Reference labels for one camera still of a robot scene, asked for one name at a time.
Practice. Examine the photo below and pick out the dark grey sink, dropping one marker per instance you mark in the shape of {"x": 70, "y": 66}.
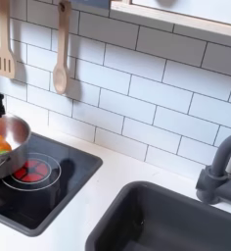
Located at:
{"x": 166, "y": 222}

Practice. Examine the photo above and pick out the black toy stove top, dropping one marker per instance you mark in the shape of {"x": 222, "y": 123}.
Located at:
{"x": 78, "y": 170}

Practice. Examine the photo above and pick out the steel pot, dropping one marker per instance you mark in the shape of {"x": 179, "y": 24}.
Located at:
{"x": 18, "y": 130}

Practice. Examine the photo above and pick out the slotted wooden spatula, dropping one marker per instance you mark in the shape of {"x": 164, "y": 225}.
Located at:
{"x": 5, "y": 62}

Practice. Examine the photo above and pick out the grey range hood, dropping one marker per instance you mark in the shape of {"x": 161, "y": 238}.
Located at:
{"x": 91, "y": 3}

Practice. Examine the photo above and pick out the wooden spoon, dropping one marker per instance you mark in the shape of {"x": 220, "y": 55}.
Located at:
{"x": 60, "y": 76}

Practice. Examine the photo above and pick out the white toy microwave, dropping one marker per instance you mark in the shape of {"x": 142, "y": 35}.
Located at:
{"x": 199, "y": 10}

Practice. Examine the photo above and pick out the dark grey tap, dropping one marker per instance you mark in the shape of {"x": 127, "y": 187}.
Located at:
{"x": 215, "y": 179}

